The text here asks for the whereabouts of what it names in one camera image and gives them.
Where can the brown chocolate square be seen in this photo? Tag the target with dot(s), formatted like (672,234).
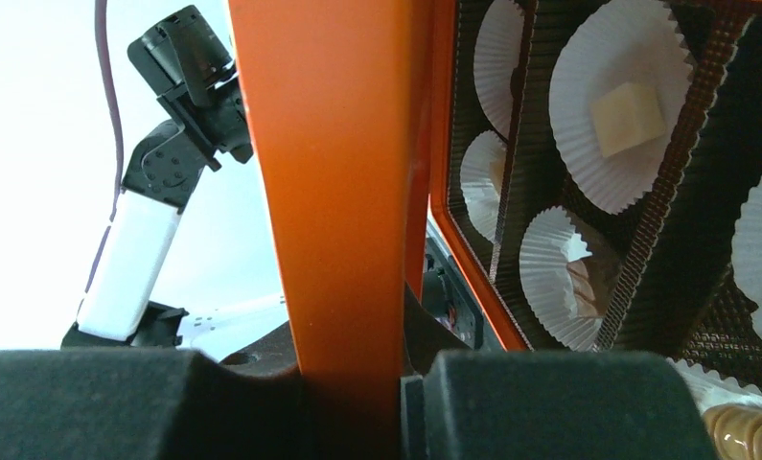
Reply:
(593,279)

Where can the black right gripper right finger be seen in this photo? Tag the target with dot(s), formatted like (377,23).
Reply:
(550,405)

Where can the white paper cup back left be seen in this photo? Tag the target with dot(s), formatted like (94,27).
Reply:
(496,56)

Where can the white chocolate cube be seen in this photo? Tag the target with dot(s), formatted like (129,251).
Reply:
(627,117)

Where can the orange box lid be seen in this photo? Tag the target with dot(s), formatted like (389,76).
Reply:
(336,97)

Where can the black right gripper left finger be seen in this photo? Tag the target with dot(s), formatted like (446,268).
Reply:
(142,404)

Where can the caramel chocolate piece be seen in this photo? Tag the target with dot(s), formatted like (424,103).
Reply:
(736,431)

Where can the white paper cup front left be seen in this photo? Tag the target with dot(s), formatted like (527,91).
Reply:
(481,178)

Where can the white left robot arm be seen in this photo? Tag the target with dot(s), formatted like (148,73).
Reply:
(152,188)

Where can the white paper cup back middle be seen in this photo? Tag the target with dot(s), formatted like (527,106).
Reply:
(622,42)

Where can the white paper cup front right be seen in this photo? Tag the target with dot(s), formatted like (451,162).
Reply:
(709,389)

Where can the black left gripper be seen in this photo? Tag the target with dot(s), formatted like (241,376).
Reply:
(195,80)

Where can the white paper cup front middle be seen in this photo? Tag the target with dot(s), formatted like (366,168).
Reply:
(553,238)

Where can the orange chocolate box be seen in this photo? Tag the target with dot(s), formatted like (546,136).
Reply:
(675,293)

